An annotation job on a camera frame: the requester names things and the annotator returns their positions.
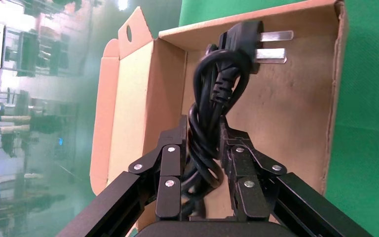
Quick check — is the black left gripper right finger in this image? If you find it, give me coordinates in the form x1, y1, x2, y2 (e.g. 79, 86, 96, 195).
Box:
220, 118, 373, 237

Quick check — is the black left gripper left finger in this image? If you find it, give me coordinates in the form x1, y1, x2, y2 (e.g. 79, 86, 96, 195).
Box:
57, 115, 188, 237

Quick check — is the black power cable with plug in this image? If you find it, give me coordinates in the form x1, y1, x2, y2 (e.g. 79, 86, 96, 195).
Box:
181, 20, 295, 218

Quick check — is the open brown cardboard box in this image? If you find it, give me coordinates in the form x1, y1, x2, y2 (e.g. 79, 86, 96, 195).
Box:
89, 0, 349, 231

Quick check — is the green table cloth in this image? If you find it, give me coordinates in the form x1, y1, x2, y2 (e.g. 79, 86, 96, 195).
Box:
179, 0, 379, 237

